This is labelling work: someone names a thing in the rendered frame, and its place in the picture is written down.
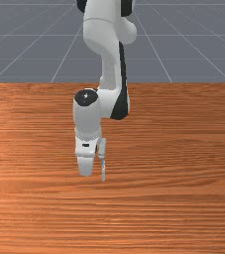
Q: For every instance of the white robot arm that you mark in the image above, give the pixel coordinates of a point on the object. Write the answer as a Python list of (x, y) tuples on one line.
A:
[(100, 36)]

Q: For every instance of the thin grey blue USB stick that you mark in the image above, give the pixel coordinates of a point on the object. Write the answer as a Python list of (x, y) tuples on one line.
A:
[(103, 170)]

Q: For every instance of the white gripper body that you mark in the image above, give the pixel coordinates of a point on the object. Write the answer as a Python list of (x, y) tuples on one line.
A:
[(86, 150)]

